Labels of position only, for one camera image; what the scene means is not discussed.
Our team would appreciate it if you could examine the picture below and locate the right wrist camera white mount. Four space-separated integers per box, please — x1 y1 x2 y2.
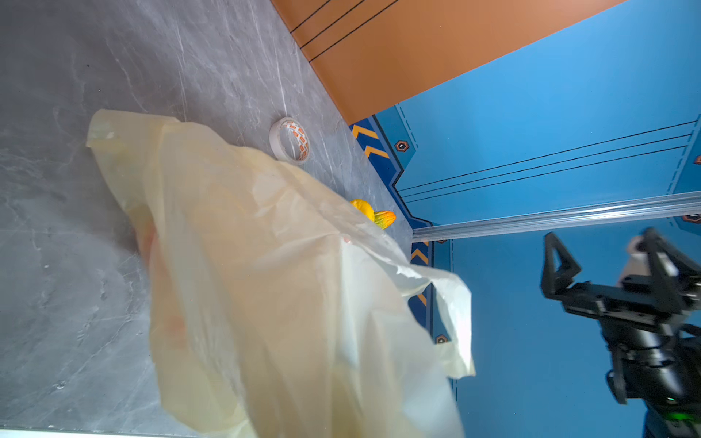
617 235 650 287

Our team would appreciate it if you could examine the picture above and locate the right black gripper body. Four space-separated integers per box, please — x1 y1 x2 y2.
563 276 700 336

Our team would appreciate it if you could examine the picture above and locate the clear tape roll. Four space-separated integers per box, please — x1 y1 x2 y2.
268 117 310 166

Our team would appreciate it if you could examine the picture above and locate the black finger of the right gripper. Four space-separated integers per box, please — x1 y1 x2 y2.
640 226 701 316
540 232 582 299

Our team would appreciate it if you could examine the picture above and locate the cream plastic bag orange print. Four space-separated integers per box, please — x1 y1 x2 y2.
87 109 474 437

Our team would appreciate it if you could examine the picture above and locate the green orange mango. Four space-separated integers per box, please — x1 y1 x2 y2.
374 211 396 230

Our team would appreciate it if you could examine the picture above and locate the yellow lemon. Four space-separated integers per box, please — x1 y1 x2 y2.
352 199 375 222

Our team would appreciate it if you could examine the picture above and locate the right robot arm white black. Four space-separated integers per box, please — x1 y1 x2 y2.
540 228 700 437

